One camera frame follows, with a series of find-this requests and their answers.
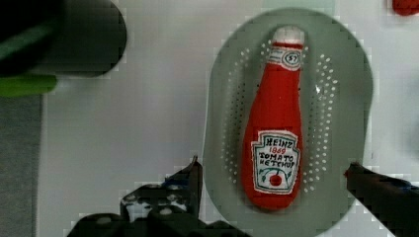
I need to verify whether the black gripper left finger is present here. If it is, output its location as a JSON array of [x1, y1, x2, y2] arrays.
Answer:
[[120, 155, 203, 222]]

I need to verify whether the green oval strainer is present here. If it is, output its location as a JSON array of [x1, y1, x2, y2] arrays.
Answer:
[[204, 8, 373, 237]]

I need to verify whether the black cylinder post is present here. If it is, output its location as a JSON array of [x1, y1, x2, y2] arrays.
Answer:
[[32, 0, 127, 77]]

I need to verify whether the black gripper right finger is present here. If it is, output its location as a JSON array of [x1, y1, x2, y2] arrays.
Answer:
[[344, 162, 419, 237]]

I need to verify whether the red plush ketchup bottle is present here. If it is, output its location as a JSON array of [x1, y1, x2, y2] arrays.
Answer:
[[240, 26, 304, 210]]

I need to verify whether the green clamp piece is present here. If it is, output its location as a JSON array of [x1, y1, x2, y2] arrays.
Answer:
[[0, 20, 58, 98]]

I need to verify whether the red plush strawberry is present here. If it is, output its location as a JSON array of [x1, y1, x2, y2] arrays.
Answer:
[[392, 0, 419, 16]]

